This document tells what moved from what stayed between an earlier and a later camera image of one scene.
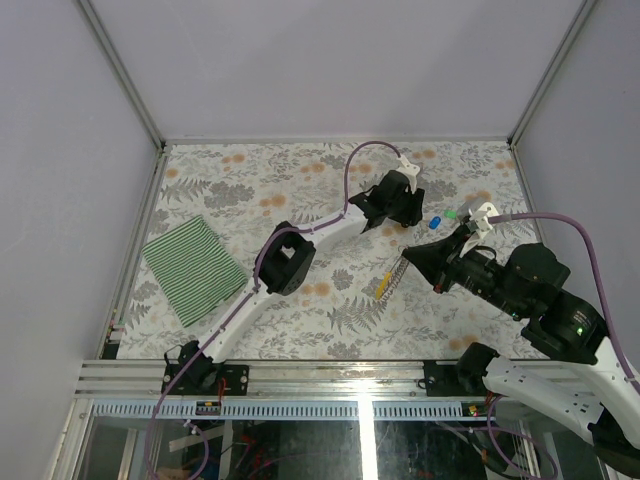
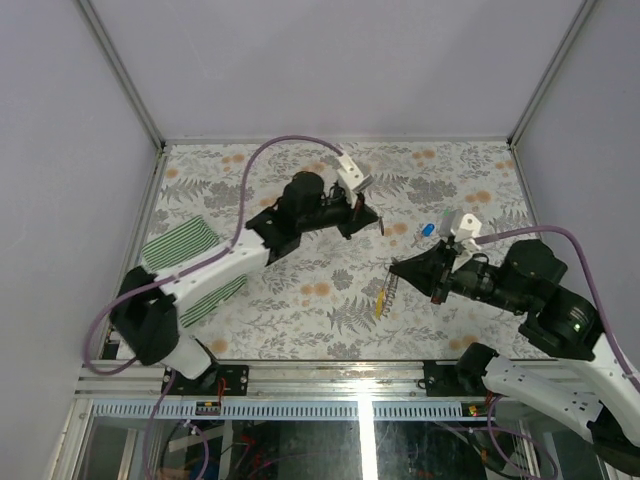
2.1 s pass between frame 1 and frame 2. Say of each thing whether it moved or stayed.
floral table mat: stayed
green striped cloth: stayed
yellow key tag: moved
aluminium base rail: stayed
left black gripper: moved
